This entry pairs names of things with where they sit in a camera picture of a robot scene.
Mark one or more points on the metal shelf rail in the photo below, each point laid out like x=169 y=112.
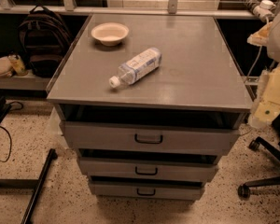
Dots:
x=69 y=7

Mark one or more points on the grey drawer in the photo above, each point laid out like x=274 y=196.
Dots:
x=141 y=190
x=160 y=170
x=142 y=138

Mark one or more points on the white round container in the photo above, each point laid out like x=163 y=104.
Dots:
x=6 y=69

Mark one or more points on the grey drawer cabinet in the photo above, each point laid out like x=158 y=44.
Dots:
x=197 y=85

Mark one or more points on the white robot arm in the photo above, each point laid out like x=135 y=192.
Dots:
x=273 y=48

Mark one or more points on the black desk leg frame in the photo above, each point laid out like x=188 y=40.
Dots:
x=35 y=185

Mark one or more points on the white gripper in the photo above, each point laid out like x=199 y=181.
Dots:
x=266 y=105

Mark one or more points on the grey top drawer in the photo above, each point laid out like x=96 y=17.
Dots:
x=142 y=138

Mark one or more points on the grey bottom drawer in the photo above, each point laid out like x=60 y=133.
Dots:
x=141 y=190

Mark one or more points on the grey middle drawer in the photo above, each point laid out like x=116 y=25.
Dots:
x=160 y=170

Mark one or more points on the small yellow drink bottle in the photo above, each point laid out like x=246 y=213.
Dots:
x=17 y=64

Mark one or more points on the dark brown backpack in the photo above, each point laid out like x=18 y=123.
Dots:
x=45 y=39

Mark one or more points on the white bowl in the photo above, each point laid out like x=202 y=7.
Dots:
x=110 y=33

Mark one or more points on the white power strip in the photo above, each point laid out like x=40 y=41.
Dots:
x=261 y=9

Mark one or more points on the clear plastic water bottle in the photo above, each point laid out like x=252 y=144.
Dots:
x=136 y=68

